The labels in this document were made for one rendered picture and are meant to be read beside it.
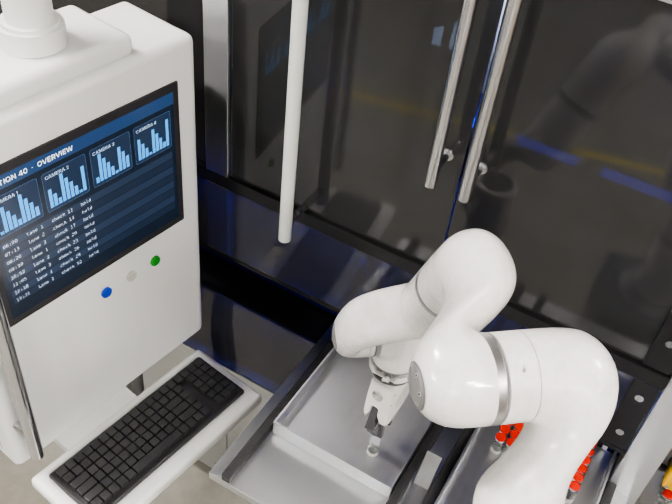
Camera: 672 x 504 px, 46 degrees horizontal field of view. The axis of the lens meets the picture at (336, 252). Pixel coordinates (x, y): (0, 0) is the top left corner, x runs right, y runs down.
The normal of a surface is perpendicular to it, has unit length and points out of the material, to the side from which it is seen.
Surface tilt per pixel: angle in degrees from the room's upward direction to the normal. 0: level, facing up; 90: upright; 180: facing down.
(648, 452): 90
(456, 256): 57
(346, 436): 0
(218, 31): 90
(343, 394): 0
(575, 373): 41
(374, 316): 51
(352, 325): 65
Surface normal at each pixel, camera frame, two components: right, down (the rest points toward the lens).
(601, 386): 0.32, 0.00
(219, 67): -0.51, 0.54
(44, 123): 0.78, 0.48
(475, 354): 0.12, -0.61
